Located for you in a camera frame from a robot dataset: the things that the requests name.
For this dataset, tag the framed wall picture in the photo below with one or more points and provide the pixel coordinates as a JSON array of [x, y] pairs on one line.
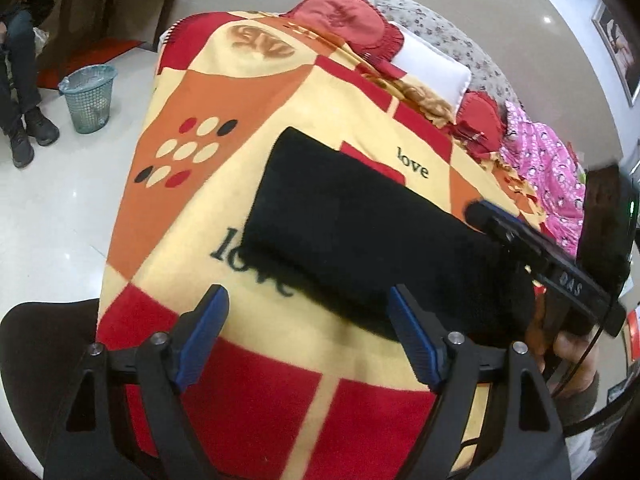
[[622, 55]]

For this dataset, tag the small red frilled pillow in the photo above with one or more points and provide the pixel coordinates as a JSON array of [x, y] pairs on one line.
[[477, 115]]

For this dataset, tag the red and yellow printed blanket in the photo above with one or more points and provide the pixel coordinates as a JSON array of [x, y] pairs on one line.
[[250, 110]]

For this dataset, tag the blue mesh wastebasket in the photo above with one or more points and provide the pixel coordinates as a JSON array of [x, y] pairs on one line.
[[90, 100]]

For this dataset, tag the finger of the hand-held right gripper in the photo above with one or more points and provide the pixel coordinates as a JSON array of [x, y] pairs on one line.
[[495, 222]]

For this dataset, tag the dark wooden table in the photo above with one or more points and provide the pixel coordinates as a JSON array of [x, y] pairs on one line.
[[150, 0]]

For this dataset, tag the large red frilled pillow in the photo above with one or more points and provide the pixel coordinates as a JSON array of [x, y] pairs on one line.
[[345, 20]]

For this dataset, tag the person's right hand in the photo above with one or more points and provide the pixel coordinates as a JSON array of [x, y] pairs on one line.
[[565, 355]]

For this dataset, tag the floral bed sheet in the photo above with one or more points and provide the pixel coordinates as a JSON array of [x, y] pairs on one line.
[[450, 30]]

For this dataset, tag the red floor mat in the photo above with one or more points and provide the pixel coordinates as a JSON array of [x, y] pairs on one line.
[[115, 50]]

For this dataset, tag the pink printed cloth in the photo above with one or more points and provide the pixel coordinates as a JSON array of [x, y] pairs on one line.
[[545, 170]]

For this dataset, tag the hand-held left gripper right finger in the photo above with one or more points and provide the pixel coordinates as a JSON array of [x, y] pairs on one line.
[[412, 340]]

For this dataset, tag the white plastic bag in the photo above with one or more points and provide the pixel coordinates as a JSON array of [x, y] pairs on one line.
[[41, 40]]

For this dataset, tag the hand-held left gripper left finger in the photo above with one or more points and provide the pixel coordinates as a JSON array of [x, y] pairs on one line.
[[200, 340]]

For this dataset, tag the white pillow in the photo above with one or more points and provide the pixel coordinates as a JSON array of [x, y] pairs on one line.
[[435, 70]]

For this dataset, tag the black chair seat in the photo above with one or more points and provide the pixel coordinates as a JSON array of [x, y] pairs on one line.
[[40, 340]]

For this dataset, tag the person's right forearm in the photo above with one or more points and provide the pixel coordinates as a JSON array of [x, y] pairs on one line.
[[582, 405]]

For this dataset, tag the black pants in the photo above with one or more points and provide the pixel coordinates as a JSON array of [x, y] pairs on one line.
[[350, 230]]

